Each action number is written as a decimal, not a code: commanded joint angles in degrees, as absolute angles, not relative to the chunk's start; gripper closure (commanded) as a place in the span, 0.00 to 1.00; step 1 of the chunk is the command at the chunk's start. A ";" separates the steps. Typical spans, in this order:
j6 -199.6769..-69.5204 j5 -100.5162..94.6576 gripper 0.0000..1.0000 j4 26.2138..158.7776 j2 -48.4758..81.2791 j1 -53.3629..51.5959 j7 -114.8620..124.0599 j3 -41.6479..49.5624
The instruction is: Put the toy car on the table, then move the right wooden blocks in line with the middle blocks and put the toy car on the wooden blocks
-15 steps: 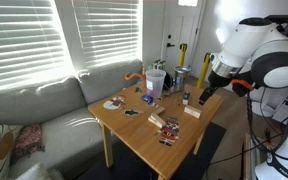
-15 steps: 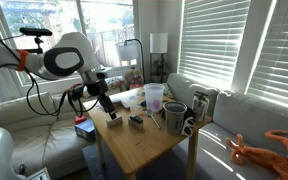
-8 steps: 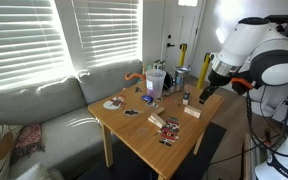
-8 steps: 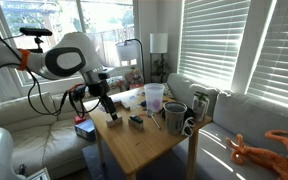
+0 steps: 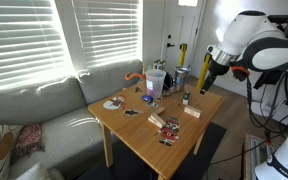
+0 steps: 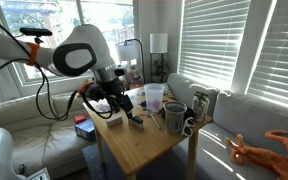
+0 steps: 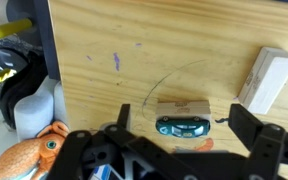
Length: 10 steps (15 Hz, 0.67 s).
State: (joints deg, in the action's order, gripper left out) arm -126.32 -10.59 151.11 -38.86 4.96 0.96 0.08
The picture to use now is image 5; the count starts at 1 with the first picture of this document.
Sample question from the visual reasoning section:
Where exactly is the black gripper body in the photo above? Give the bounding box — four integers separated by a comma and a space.
205, 61, 232, 88

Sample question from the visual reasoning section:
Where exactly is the blue toy car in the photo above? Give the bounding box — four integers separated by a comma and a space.
141, 94, 154, 103

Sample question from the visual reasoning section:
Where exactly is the steel tumbler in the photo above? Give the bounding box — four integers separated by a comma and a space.
173, 65, 192, 92

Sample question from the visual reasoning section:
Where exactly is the metal spoon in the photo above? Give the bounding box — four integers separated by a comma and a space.
163, 88, 182, 98

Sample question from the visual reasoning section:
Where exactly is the black round object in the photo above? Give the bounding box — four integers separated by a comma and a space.
163, 72, 175, 91

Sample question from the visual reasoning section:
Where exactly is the translucent plastic cup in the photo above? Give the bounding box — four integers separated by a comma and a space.
145, 68, 167, 100

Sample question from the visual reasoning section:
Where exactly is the small colourful sticker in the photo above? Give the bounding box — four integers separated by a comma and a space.
147, 101, 160, 110

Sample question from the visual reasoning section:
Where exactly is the red green nutcracker cutout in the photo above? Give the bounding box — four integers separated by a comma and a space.
158, 116, 181, 147

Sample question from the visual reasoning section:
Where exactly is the dark rug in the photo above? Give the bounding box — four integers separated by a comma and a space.
77, 121, 228, 180

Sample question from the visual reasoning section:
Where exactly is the white door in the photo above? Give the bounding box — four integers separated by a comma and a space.
160, 0, 207, 80

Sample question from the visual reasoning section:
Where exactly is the white round stand base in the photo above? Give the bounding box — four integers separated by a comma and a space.
248, 99, 276, 118

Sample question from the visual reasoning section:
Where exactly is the orange octopus plush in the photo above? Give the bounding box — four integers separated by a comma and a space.
123, 70, 147, 82

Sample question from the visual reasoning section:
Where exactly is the small black figure cutout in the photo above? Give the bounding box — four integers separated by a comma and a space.
123, 108, 144, 117

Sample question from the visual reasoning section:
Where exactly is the wooden table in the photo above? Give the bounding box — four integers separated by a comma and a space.
87, 79, 225, 180

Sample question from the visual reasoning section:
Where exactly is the snowman cutout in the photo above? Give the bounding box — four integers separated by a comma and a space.
102, 94, 128, 111

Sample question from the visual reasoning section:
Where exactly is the white window blind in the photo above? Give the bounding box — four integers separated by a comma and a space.
0, 0, 69, 93
71, 0, 144, 70

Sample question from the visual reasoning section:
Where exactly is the grey fabric sofa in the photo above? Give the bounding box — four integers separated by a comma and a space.
0, 59, 144, 180

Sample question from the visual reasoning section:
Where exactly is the red patterned cloth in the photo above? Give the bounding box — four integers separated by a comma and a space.
10, 123, 46, 164

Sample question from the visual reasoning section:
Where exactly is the white cushion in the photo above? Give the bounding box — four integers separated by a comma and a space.
15, 162, 65, 180

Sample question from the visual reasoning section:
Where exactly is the yellow post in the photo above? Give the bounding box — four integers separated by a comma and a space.
196, 52, 213, 90
178, 43, 189, 67

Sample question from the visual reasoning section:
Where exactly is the orange wrist strap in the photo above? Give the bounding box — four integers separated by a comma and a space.
231, 65, 251, 77

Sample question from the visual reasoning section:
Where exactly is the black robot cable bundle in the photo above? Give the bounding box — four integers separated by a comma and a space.
245, 71, 288, 135

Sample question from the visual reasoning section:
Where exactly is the black floor cable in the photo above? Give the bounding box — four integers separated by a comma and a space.
207, 131, 287, 168

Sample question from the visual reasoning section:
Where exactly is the aluminium frame board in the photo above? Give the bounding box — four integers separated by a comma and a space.
243, 133, 279, 180

